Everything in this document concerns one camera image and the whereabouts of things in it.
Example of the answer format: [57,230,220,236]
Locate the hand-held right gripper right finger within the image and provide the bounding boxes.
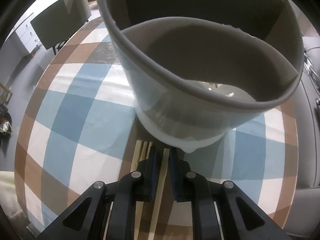
[169,147,292,240]

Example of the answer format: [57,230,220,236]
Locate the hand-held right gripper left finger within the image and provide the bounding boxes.
[36,146,159,240]

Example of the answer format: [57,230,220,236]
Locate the white grey-rimmed utensil holder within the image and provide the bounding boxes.
[92,0,305,154]

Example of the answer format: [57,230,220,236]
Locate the grey sofa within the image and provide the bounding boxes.
[282,27,320,238]

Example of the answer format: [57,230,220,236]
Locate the gold metal rack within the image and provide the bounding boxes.
[0,82,13,104]

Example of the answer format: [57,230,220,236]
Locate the cream cloth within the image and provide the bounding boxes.
[0,171,28,218]

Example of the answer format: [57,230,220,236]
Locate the grey cube side table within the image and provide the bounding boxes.
[30,0,92,55]

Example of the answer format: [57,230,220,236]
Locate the white drawer dresser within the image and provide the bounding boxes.
[15,17,42,55]

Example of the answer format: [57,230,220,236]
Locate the black bag of trash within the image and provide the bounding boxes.
[0,105,13,140]

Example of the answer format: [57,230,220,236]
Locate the single wooden chopstick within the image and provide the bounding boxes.
[147,148,171,240]

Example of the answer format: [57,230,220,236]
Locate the pile of wooden chopsticks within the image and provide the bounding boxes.
[130,140,153,240]

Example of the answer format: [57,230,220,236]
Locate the plaid tablecloth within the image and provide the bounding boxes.
[14,19,299,238]

